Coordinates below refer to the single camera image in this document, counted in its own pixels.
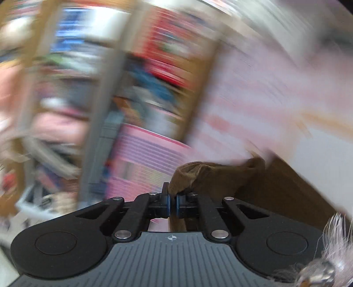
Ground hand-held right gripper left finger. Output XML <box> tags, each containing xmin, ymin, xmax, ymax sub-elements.
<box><xmin>74</xmin><ymin>182</ymin><xmax>169</xmax><ymax>243</ymax></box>

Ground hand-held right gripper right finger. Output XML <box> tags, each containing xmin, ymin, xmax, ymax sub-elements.
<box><xmin>176</xmin><ymin>193</ymin><xmax>272</xmax><ymax>242</ymax></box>

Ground brown corduroy pants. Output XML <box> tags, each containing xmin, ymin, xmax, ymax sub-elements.
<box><xmin>168</xmin><ymin>157</ymin><xmax>351</xmax><ymax>232</ymax></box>

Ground pink learning machine toy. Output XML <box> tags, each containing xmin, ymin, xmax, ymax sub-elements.
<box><xmin>106</xmin><ymin>124</ymin><xmax>193</xmax><ymax>199</ymax></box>

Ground white and wood bookshelf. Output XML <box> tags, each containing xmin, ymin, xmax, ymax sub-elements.
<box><xmin>0</xmin><ymin>0</ymin><xmax>229</xmax><ymax>221</ymax></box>

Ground fluffy white sleeve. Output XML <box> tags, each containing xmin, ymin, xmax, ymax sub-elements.
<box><xmin>273</xmin><ymin>212</ymin><xmax>353</xmax><ymax>287</ymax></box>

